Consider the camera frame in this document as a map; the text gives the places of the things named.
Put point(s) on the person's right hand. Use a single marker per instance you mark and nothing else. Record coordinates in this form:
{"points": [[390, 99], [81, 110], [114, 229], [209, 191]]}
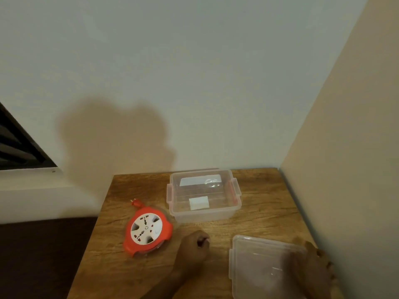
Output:
{"points": [[316, 277]]}

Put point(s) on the person's left hand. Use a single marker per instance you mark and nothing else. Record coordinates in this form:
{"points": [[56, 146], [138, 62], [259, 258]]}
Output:
{"points": [[190, 252]]}

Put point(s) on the person's right fingers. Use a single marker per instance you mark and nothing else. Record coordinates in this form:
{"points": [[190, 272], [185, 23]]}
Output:
{"points": [[321, 260]]}

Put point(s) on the person's left fingers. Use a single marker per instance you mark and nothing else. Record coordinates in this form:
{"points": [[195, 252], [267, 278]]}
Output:
{"points": [[203, 241]]}

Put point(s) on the clear plastic storage box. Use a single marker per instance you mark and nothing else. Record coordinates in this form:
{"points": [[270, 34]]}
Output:
{"points": [[204, 196]]}

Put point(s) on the clear plastic box lid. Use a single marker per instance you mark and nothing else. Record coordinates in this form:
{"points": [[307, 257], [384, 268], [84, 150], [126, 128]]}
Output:
{"points": [[265, 267]]}

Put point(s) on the dark window frame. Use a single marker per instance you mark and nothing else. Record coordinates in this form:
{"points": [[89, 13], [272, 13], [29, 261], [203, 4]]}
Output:
{"points": [[18, 149]]}

